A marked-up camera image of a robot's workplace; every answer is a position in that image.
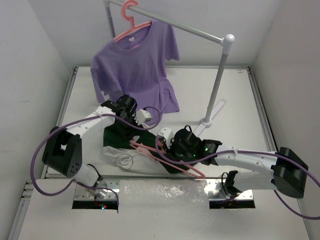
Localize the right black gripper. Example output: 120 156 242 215
162 136 196 164

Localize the white and green t-shirt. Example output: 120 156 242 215
103 124 189 175

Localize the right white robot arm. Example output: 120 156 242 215
157 125 309 199

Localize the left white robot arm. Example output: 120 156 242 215
42 94 138 187

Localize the purple t-shirt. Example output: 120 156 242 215
90 20 180 116

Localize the pink hanger with purple shirt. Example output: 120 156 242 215
113 0 153 50

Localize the silver clothes rack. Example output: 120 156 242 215
103 0 236 136

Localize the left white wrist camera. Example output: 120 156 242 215
134 109 152 125

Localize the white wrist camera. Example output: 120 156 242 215
157 127 174 149
134 109 152 125

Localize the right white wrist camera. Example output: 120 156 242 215
157 127 174 149

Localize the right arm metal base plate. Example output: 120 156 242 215
204 178 254 202

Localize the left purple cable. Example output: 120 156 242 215
29 106 162 201

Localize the purple cable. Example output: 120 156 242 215
29 106 162 201
154 136 320 221

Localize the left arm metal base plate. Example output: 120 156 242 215
74 179 120 202

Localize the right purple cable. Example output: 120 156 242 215
154 136 320 221

